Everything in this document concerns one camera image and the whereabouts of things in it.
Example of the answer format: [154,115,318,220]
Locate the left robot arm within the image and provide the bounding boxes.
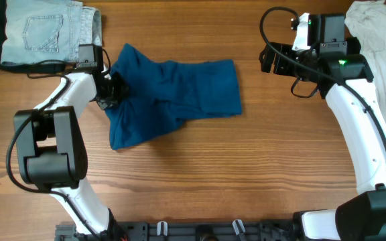
[5,44,128,240]

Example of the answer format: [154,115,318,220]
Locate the light blue denim shorts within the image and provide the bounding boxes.
[1,0,103,66]

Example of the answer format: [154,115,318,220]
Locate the dark blue polo shirt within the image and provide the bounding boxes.
[105,44,242,150]

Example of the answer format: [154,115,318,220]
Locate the right black cable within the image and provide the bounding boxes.
[259,6,386,241]

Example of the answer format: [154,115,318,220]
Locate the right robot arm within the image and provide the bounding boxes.
[259,13,386,240]

